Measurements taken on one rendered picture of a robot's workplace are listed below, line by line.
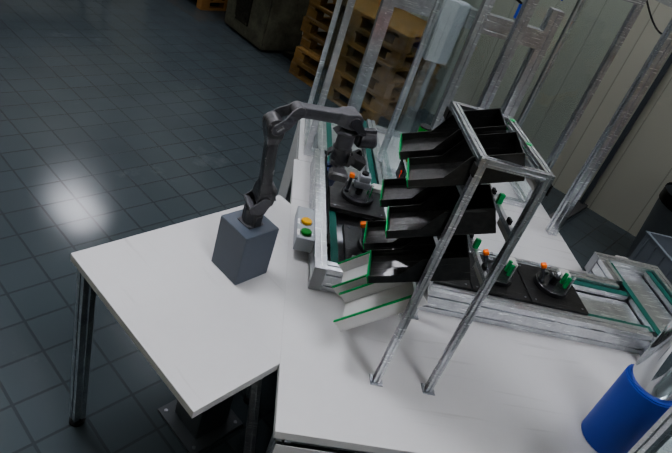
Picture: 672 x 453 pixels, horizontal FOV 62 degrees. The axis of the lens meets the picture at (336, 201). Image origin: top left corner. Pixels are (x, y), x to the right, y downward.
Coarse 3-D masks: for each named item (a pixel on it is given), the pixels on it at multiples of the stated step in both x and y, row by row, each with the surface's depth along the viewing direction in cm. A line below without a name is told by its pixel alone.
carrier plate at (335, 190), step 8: (336, 184) 241; (344, 184) 243; (328, 192) 237; (336, 192) 235; (336, 200) 230; (344, 200) 232; (376, 200) 239; (336, 208) 226; (344, 208) 227; (352, 208) 228; (360, 208) 230; (368, 208) 232; (376, 208) 234; (360, 216) 228; (368, 216) 228; (376, 216) 229; (384, 216) 230
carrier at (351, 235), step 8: (344, 224) 217; (344, 232) 212; (352, 232) 214; (360, 232) 215; (344, 240) 208; (352, 240) 209; (360, 240) 207; (344, 248) 205; (352, 248) 205; (360, 248) 205; (344, 256) 202
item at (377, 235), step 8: (368, 224) 178; (376, 224) 178; (384, 224) 178; (368, 232) 176; (376, 232) 175; (384, 232) 175; (368, 240) 172; (376, 240) 171; (384, 240) 171; (392, 240) 170; (400, 240) 165; (408, 240) 164; (368, 248) 168; (376, 248) 167; (384, 248) 167; (392, 248) 166; (400, 248) 166
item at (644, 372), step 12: (660, 336) 157; (648, 348) 161; (660, 348) 155; (648, 360) 159; (660, 360) 155; (636, 372) 162; (648, 372) 158; (660, 372) 155; (636, 384) 161; (648, 384) 158; (660, 384) 156; (660, 396) 157
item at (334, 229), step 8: (328, 160) 262; (352, 168) 269; (368, 168) 268; (376, 168) 267; (376, 176) 263; (328, 200) 234; (328, 208) 229; (384, 208) 238; (328, 216) 224; (336, 216) 230; (344, 216) 232; (352, 216) 234; (328, 224) 220; (336, 224) 225; (352, 224) 229; (360, 224) 230; (328, 232) 216; (336, 232) 215; (336, 240) 211; (328, 248) 210; (336, 248) 206; (328, 256) 206; (336, 256) 202
